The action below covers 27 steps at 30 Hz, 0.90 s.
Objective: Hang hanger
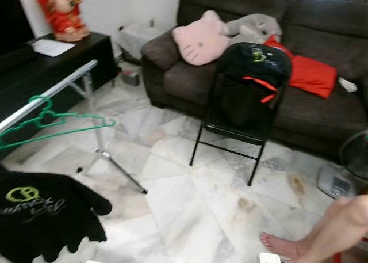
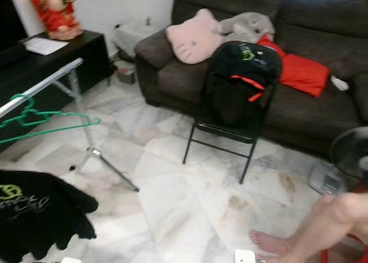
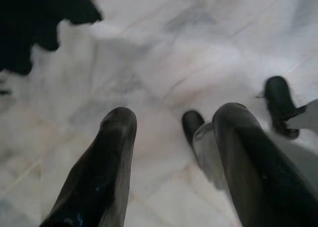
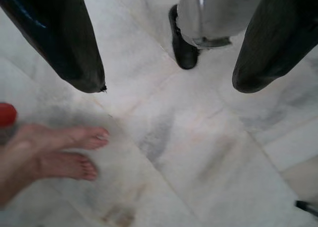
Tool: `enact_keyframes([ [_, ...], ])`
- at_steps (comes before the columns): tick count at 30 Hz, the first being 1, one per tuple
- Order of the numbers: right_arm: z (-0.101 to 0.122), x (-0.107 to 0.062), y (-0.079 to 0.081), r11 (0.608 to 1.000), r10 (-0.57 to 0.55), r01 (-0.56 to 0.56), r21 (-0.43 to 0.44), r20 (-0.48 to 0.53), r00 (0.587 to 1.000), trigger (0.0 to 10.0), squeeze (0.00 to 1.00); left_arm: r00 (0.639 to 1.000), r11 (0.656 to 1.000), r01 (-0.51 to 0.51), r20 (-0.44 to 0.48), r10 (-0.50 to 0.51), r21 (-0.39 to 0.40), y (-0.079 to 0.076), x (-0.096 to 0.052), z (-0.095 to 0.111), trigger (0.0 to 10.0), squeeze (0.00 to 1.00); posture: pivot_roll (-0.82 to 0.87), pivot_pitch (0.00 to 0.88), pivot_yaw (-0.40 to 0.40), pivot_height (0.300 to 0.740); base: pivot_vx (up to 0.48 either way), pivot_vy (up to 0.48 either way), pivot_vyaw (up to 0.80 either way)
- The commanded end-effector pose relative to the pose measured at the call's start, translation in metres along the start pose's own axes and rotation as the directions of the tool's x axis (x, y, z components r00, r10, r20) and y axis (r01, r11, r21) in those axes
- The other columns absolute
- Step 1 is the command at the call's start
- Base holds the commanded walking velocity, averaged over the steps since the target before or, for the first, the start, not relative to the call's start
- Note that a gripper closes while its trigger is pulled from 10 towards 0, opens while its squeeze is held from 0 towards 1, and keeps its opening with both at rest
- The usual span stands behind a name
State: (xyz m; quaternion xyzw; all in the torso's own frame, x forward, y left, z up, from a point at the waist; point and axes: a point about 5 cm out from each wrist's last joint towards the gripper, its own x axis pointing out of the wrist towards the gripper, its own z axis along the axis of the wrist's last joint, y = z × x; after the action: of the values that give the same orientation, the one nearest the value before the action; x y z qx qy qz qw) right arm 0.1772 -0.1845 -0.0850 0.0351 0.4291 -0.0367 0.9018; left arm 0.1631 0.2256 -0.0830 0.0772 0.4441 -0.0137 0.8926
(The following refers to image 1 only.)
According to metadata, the green plastic hanger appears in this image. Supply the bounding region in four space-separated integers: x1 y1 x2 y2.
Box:
0 95 117 150

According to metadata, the small white plush toy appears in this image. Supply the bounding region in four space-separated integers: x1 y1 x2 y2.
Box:
338 77 358 93

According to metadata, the dark brown fabric sofa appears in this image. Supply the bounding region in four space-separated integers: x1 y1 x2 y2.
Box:
141 0 368 160

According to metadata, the black standing fan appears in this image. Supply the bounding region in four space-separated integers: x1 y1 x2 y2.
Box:
317 131 368 200

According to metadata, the red cushion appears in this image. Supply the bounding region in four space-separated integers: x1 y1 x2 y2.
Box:
286 54 338 100
263 36 295 59

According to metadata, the person bare leg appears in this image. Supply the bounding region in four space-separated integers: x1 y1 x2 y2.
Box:
260 194 368 263

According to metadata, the black folding chair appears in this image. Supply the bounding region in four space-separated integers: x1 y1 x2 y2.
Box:
190 43 291 187

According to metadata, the large grey plush toy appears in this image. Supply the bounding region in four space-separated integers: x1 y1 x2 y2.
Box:
223 13 282 48

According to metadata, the pink cat face pillow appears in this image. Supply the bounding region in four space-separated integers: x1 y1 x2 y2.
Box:
171 10 232 67

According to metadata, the lace covered side table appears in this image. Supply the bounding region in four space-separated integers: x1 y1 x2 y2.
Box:
118 21 173 65

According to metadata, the black TV console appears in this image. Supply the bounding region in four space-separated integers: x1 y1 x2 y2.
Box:
0 32 118 154

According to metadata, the silver metal clothes rack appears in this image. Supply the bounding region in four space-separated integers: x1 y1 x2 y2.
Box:
0 59 148 195

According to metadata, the white paper sheet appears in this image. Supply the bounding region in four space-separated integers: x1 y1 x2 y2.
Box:
32 39 76 58

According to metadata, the red gold statue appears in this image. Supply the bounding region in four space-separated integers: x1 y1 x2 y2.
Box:
36 0 90 43

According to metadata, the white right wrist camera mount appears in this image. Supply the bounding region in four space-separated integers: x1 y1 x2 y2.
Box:
259 252 282 263

